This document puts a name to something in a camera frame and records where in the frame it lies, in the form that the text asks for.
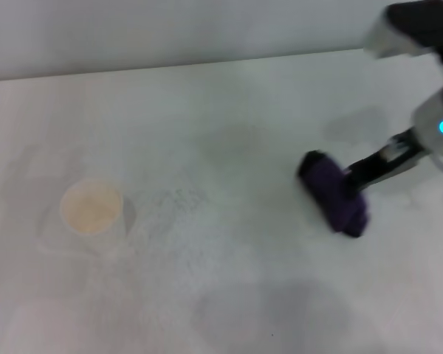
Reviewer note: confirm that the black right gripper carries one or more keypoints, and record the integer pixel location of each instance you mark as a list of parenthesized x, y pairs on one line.
[(380, 169)]

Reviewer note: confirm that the purple rag with black edge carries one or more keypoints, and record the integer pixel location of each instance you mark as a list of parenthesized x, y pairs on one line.
[(336, 195)]

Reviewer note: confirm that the white paper cup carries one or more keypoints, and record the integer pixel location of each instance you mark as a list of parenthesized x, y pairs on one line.
[(92, 214)]

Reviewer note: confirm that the silver and black right arm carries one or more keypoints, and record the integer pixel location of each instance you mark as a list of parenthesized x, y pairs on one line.
[(435, 125)]

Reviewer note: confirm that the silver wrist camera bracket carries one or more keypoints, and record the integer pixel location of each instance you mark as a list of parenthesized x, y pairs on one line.
[(397, 147)]

